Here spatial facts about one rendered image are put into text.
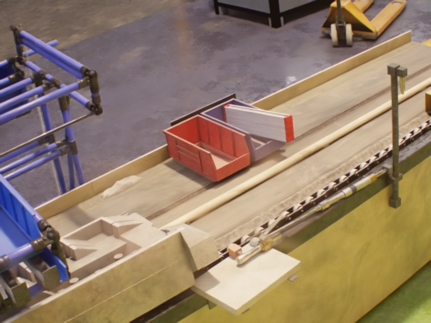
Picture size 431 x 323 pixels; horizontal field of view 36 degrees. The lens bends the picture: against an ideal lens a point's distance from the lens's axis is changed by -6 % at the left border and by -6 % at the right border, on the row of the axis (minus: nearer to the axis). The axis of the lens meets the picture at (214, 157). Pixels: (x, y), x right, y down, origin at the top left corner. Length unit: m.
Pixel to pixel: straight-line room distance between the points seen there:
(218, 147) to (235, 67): 2.99
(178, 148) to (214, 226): 0.50
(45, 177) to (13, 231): 2.86
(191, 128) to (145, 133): 2.01
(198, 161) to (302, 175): 0.42
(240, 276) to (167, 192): 0.71
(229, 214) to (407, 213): 0.83
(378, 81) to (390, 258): 1.02
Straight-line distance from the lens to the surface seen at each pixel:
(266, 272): 2.25
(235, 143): 2.92
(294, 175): 2.83
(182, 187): 2.85
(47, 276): 1.77
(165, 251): 2.13
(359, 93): 3.51
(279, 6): 6.84
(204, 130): 3.08
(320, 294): 2.76
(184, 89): 5.70
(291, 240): 2.47
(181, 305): 2.24
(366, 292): 3.03
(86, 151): 5.01
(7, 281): 1.81
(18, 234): 1.94
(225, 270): 2.29
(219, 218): 2.62
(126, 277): 2.08
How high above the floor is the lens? 2.20
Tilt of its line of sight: 29 degrees down
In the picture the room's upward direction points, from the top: 8 degrees counter-clockwise
